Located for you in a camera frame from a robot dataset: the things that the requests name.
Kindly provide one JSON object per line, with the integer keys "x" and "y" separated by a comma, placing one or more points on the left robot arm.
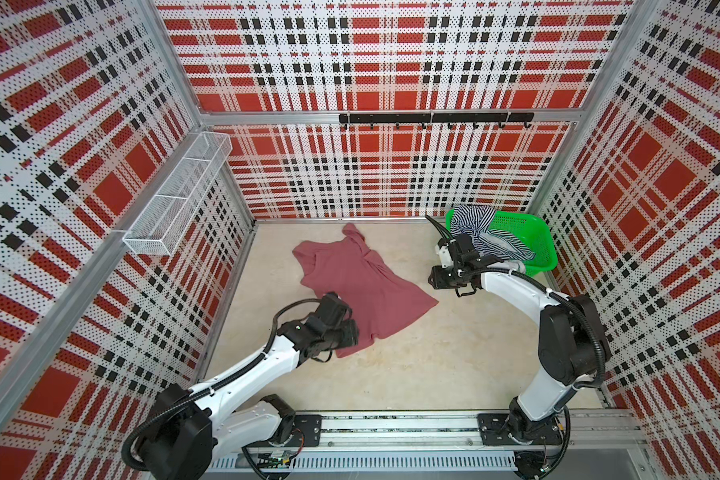
{"x": 187, "y": 429}

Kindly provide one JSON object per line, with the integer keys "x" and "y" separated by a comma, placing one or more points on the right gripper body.
{"x": 447, "y": 277}

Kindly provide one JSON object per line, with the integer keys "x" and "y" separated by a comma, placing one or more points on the maroon tank top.
{"x": 383, "y": 303}

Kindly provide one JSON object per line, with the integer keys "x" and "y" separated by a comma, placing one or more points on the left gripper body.
{"x": 343, "y": 335}

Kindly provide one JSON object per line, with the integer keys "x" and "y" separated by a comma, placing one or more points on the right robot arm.
{"x": 572, "y": 347}

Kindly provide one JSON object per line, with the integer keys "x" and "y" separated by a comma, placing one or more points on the aluminium front rail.
{"x": 458, "y": 430}

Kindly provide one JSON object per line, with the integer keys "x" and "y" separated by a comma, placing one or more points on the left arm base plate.
{"x": 299, "y": 430}

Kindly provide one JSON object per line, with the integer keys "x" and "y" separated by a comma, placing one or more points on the striped tank top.
{"x": 475, "y": 221}

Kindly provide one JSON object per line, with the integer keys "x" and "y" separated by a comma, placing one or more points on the black hook rail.
{"x": 499, "y": 118}

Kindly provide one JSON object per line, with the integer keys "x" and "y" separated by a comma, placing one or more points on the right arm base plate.
{"x": 492, "y": 427}

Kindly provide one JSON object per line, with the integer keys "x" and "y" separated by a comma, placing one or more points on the green plastic basket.
{"x": 534, "y": 233}

